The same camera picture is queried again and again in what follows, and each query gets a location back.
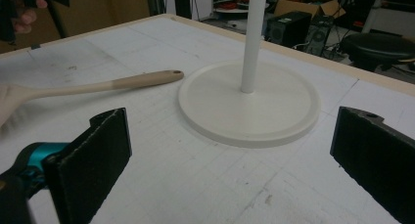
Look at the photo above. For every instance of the round white side table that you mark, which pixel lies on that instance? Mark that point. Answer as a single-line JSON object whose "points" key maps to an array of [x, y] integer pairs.
{"points": [[231, 10]]}

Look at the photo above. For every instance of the black computer tower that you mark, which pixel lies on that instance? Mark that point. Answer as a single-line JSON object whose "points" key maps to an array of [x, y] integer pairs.
{"points": [[288, 28]]}

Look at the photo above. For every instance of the grey computer tower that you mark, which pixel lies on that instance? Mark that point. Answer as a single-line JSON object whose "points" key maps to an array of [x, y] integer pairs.
{"points": [[318, 36]]}

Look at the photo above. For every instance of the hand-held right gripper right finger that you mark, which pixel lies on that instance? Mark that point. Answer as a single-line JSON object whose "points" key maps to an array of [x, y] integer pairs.
{"points": [[378, 158]]}

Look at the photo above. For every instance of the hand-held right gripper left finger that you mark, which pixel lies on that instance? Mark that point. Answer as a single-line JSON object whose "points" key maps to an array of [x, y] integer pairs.
{"points": [[91, 165]]}

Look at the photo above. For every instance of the brown cardboard box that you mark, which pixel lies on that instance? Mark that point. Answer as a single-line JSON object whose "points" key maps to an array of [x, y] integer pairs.
{"points": [[310, 7]]}

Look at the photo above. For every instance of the brown cardboard panel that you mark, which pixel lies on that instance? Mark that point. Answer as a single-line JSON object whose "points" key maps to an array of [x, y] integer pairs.
{"points": [[104, 8]]}

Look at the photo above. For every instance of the black round stool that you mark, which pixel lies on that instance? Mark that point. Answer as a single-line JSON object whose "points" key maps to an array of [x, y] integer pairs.
{"points": [[377, 49]]}

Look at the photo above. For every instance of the dark tape piece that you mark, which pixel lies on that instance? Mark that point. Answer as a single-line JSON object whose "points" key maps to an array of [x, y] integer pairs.
{"points": [[36, 46]]}

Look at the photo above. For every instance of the white cabinet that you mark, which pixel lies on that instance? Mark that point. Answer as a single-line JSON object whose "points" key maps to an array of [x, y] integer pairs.
{"points": [[391, 20]]}

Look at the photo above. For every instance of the white stand with round base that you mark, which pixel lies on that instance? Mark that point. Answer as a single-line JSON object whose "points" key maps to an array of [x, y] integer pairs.
{"points": [[251, 103]]}

